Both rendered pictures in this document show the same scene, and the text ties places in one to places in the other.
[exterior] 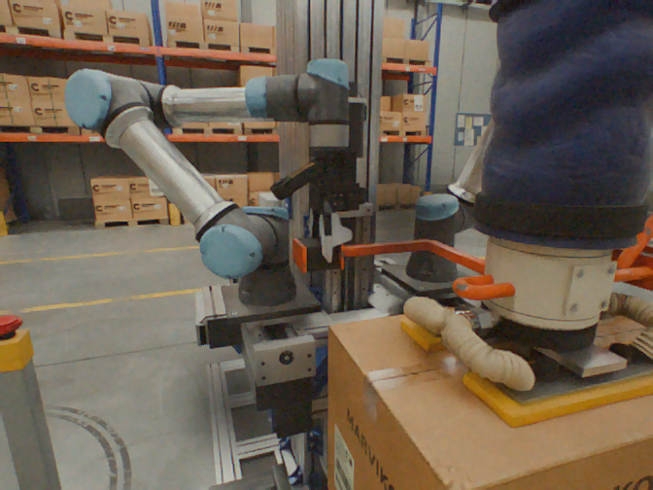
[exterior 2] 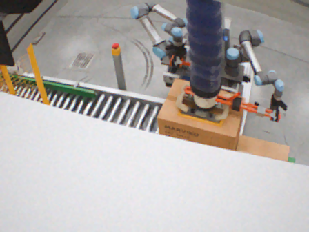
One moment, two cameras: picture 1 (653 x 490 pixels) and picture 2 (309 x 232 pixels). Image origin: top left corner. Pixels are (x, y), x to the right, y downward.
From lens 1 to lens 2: 2.48 m
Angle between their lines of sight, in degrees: 50
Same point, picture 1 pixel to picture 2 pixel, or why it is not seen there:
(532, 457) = (173, 119)
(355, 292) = not seen: hidden behind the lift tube
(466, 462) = (163, 115)
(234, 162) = not seen: outside the picture
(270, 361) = (166, 77)
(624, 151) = (199, 84)
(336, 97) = (176, 38)
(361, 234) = not seen: hidden behind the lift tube
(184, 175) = (151, 32)
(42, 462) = (120, 74)
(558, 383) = (192, 113)
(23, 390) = (118, 59)
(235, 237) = (158, 51)
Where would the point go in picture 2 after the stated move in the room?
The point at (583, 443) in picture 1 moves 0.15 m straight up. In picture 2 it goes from (183, 122) to (183, 108)
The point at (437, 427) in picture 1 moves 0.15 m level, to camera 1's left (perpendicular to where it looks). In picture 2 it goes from (166, 109) to (150, 100)
